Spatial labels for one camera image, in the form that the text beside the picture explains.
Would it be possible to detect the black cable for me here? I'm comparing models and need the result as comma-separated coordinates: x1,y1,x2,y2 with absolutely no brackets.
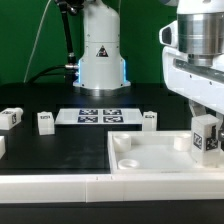
24,64,76,84

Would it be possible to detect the grey cable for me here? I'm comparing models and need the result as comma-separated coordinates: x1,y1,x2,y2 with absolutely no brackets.
23,0,53,84

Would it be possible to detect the white U-shaped fence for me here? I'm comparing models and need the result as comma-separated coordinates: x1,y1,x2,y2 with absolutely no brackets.
0,172,224,203

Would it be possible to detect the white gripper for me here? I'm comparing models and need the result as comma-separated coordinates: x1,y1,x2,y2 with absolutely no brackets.
162,47,224,147

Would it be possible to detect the white square tabletop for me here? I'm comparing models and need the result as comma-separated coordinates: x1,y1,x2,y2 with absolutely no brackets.
107,131,224,174

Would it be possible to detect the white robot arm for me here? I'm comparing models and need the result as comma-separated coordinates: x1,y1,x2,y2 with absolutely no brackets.
159,0,224,115

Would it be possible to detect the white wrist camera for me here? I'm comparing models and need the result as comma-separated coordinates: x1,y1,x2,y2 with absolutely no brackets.
159,21,178,48

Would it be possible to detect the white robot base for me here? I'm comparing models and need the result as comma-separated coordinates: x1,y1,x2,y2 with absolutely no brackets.
73,0,131,96

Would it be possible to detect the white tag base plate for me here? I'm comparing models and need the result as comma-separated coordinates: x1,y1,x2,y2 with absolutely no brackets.
55,108,142,125

